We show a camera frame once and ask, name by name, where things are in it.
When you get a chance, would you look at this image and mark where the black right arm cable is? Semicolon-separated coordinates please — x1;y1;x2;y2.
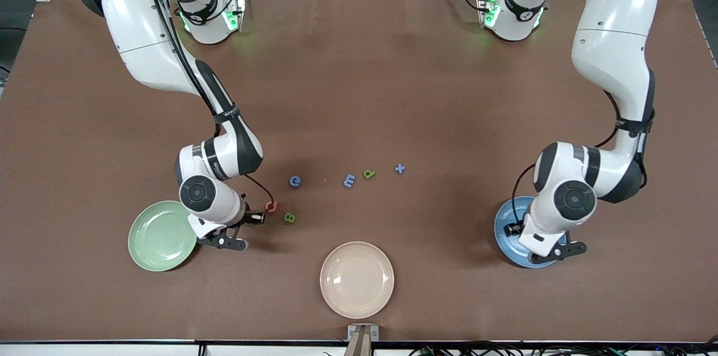
143;0;277;214

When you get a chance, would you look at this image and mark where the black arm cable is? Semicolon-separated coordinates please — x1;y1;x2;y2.
143;0;277;214
510;87;657;228

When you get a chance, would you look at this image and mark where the blue plate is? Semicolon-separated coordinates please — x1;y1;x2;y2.
494;196;567;269

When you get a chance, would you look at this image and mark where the silver base connector plate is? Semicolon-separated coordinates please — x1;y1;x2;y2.
476;0;501;29
223;0;247;33

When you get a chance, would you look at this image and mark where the white table edge rail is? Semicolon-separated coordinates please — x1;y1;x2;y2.
0;340;718;356

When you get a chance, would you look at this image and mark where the light green plate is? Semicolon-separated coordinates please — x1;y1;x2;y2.
128;200;200;272

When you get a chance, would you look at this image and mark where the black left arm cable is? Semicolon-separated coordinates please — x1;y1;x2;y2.
510;87;657;228

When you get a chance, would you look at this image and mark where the cream plate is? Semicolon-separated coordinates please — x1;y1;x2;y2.
320;241;395;320

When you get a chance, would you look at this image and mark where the brown table cover sheet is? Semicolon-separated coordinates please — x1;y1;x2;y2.
0;0;718;343

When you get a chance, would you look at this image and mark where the black cable bundle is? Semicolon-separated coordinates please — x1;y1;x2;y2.
408;341;718;356

